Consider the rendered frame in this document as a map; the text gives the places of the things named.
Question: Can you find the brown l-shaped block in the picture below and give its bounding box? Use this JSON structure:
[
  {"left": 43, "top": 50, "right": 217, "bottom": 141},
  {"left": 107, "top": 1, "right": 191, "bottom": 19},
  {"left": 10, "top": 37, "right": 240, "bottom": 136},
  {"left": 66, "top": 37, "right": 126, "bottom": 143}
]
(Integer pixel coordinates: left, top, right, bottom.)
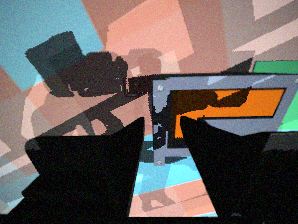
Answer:
[{"left": 171, "top": 87, "right": 284, "bottom": 139}]

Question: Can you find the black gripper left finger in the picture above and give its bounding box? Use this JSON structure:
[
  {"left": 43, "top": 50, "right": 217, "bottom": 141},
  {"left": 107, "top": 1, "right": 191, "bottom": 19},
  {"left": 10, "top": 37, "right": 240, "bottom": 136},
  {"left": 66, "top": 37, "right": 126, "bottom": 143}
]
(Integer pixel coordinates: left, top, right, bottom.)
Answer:
[{"left": 24, "top": 117, "right": 145, "bottom": 217}]

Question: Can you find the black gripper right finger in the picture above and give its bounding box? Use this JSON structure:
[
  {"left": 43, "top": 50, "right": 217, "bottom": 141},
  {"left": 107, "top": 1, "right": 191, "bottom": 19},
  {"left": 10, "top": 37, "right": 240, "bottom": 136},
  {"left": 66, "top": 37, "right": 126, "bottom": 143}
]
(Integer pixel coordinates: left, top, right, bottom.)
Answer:
[{"left": 180, "top": 116, "right": 298, "bottom": 216}]

